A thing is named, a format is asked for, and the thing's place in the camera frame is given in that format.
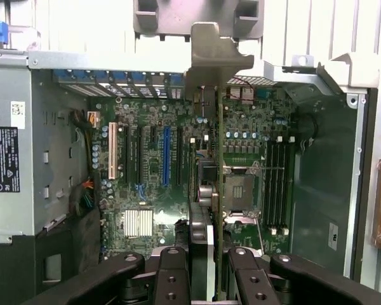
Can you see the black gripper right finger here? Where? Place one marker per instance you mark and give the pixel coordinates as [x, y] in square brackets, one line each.
[251, 281]

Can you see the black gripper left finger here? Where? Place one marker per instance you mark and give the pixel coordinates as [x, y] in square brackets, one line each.
[173, 279]

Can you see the silver chipset heatsink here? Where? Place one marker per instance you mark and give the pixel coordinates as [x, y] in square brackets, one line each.
[139, 222]

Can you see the green motherboard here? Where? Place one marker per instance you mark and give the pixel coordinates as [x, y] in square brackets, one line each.
[152, 197]

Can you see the CPU socket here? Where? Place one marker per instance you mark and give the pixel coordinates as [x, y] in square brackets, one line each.
[241, 190]

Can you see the white case sticker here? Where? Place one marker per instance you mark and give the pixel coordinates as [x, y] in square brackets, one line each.
[333, 235]

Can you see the black RAM slot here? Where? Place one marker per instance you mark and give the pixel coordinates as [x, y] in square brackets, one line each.
[269, 184]
[288, 184]
[275, 184]
[281, 184]

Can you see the grey PC case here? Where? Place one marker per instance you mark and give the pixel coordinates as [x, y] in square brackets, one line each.
[324, 190]

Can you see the long black expansion slot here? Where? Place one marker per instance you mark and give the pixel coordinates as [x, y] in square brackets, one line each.
[138, 155]
[179, 155]
[126, 152]

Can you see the blue expansion slot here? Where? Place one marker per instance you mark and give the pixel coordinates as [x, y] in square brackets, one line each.
[166, 155]

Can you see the white expansion slot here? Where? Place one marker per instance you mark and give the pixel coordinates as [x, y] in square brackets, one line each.
[113, 149]

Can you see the short black expansion slot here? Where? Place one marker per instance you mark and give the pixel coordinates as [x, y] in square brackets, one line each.
[153, 134]

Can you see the grey power supply unit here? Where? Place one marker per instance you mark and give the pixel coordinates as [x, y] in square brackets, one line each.
[50, 143]

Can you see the blue expansion slot latch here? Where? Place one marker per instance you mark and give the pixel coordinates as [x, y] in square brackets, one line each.
[78, 76]
[176, 77]
[100, 77]
[138, 77]
[119, 77]

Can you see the black power supply label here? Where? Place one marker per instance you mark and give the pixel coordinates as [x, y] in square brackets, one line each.
[3, 159]

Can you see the white barcode sticker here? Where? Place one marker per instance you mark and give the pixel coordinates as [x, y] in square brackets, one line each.
[18, 114]

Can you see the grey plastic parts rack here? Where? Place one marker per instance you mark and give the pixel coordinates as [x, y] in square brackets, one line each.
[177, 19]

